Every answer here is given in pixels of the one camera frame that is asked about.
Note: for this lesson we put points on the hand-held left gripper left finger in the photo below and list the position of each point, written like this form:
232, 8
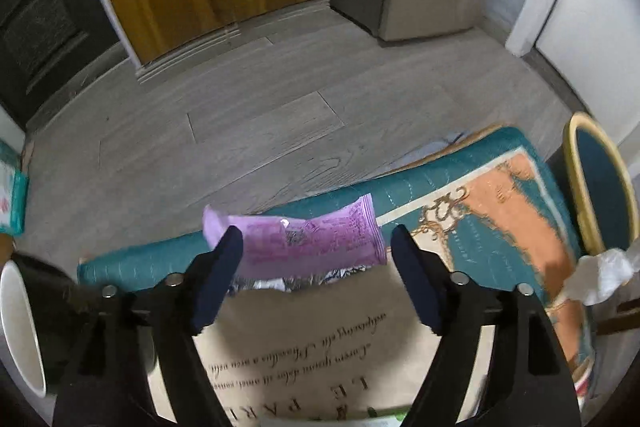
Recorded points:
220, 277

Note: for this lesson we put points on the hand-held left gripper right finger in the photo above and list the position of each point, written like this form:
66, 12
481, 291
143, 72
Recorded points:
415, 277

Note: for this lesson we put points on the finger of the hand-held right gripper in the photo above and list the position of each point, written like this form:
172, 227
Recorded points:
617, 322

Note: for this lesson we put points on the purple snack wrapper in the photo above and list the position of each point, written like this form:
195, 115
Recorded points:
300, 242

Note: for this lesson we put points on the black cup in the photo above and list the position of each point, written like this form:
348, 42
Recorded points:
20, 332

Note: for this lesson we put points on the printed teal beige mat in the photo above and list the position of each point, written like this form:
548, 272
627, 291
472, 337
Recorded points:
310, 332

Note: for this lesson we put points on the round teal yellow-rimmed stool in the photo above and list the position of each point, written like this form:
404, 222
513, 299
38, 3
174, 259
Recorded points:
600, 187

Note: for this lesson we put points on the teal tissue pack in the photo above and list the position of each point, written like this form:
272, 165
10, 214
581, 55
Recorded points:
10, 192

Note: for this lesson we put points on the white door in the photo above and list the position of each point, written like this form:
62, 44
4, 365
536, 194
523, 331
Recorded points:
590, 47

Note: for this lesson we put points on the dark entrance door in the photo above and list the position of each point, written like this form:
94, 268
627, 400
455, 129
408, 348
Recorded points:
40, 22

